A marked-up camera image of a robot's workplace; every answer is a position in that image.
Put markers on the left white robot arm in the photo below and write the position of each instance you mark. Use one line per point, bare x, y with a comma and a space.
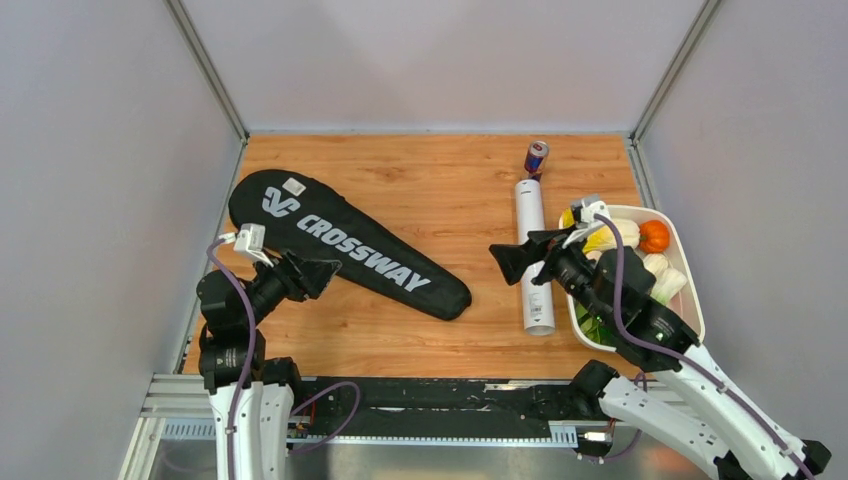
252, 396

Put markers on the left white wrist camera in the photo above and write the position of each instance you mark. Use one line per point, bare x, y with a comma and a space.
248, 242

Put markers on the yellow napa cabbage toy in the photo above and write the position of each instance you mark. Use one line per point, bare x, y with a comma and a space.
604, 239

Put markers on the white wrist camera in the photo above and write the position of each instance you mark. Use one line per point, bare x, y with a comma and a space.
248, 242
584, 217

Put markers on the small orange pumpkin toy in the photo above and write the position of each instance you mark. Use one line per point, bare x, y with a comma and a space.
654, 237

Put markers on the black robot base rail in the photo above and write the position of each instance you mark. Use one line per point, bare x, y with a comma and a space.
452, 412

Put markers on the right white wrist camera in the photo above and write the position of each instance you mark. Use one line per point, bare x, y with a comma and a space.
584, 217

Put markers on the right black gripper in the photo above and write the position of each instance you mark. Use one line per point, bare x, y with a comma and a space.
511, 256

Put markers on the white shuttlecock tube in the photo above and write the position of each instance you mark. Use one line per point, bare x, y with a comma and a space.
537, 300

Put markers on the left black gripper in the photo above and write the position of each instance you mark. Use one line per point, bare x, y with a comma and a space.
301, 278

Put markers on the white plastic basin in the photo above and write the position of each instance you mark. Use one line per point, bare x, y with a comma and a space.
685, 303

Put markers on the black Crossway racket bag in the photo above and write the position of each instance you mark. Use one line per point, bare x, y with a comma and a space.
307, 217

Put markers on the green leaf vegetable toy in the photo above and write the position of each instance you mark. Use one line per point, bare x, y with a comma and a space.
592, 327

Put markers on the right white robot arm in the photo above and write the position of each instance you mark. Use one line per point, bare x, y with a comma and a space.
727, 435

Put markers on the red blue drink can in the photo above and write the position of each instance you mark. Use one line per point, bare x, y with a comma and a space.
536, 154

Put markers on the white green bok choy toy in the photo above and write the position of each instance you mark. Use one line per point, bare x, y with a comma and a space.
668, 284

